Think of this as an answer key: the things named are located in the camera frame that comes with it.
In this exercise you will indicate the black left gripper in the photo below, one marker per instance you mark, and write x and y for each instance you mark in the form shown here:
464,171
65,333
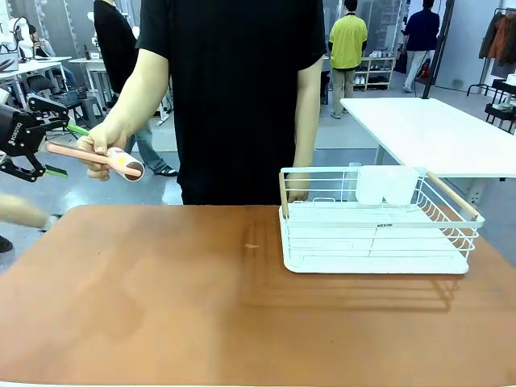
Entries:
16,135

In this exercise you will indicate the pink lint roller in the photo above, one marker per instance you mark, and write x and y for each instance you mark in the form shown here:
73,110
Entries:
66,150

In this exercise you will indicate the person's left forearm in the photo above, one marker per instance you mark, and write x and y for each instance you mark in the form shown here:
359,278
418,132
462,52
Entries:
308,121

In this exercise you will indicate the person's right forearm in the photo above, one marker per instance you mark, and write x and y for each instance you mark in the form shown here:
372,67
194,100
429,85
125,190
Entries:
139,92

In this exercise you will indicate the person's right hand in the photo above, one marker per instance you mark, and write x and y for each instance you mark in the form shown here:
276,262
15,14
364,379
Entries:
106,137

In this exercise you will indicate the person's left hand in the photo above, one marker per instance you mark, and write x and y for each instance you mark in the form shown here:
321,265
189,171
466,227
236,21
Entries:
297,196

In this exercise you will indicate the white background desk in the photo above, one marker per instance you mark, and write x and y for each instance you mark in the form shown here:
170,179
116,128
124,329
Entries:
24,66

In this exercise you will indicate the seated bystander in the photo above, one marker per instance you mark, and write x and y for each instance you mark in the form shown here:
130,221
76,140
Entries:
42,46

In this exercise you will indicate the brown bottle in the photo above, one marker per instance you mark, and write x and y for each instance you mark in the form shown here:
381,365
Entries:
85,52

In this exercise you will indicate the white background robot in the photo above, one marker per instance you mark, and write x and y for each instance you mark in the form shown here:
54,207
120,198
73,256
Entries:
18,38

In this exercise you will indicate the bystander in black top and jeans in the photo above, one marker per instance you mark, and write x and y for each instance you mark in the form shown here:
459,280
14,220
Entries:
115,44

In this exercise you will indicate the person's black-shirted torso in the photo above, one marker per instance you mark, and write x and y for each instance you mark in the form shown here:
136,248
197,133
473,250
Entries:
234,101

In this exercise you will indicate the bystander in yellow shirt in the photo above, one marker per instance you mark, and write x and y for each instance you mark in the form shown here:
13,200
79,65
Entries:
347,40

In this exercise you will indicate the wooden shoe shelf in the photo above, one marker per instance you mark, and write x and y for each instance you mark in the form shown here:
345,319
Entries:
377,72

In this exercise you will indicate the white plastic utensil holder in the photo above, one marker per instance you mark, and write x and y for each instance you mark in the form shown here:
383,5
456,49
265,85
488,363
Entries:
387,185

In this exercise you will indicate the white background table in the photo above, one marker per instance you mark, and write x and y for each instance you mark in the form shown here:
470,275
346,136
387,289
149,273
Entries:
427,137

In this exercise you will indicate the bystander in dark blue jacket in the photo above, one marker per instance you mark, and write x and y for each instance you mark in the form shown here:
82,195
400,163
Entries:
421,36

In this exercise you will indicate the black slanted pole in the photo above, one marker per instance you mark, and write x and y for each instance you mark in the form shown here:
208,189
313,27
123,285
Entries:
437,48

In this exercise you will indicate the black utility cart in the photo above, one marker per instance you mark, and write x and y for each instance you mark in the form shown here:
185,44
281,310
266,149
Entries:
502,105

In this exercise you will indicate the black clothes rack with jackets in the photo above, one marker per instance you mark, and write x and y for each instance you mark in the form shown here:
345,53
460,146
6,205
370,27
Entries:
500,38

